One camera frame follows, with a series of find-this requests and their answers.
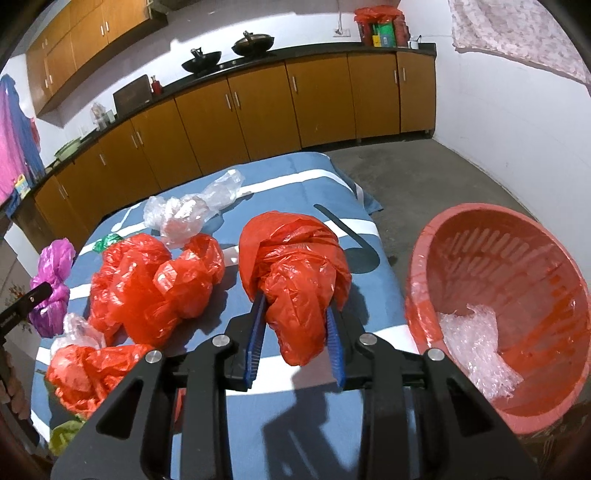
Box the purple plastic bag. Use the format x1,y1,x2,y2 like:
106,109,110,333
30,237,77,337

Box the large red plastic bag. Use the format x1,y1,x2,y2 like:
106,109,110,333
88,233,185,347

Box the green box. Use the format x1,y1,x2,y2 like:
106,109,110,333
372,23,396,47

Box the pink floral hanging cloth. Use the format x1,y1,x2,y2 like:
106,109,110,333
448,0,591,86

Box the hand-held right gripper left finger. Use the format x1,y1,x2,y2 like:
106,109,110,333
50,293,269,480

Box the large clear plastic bag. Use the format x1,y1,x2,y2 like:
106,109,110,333
143,194,222,250

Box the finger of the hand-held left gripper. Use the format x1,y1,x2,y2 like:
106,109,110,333
0,282,54,340

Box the yellow-green plastic bag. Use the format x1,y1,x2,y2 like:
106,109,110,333
48,418,88,457

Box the brown cutting board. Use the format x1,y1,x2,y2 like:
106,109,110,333
113,75,153,114

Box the red plastic slotted basket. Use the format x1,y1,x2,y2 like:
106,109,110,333
405,203,591,435

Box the person's left hand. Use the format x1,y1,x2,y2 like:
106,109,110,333
0,344,31,418

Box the white plastic spoon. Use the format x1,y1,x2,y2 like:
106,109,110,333
113,205,141,230

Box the black wok with lid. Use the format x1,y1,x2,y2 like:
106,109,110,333
231,31,276,57

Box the black ladle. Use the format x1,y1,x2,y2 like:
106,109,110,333
313,203,384,274

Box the green plastic bag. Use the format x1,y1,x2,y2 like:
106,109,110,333
92,233,123,254

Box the clear bubble wrap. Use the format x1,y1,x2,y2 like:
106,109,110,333
438,304,525,401

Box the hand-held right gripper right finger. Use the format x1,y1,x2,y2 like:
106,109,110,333
325,307,541,480

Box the orange kitchen wall cabinets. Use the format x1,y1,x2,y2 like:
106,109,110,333
25,0,171,116

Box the blue white-striped blanket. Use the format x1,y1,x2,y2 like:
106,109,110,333
32,152,416,480

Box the red bag of boxes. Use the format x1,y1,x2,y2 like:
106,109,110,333
353,6,409,48

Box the green basin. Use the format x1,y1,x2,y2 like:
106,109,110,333
54,138,83,161

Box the blue hanging cloth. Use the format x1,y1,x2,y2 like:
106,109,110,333
0,74,45,217

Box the orange kitchen base cabinets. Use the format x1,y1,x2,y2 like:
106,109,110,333
9,43,437,252

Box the small clear plastic bag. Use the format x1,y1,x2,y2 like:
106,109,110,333
58,313,107,352
201,168,245,208

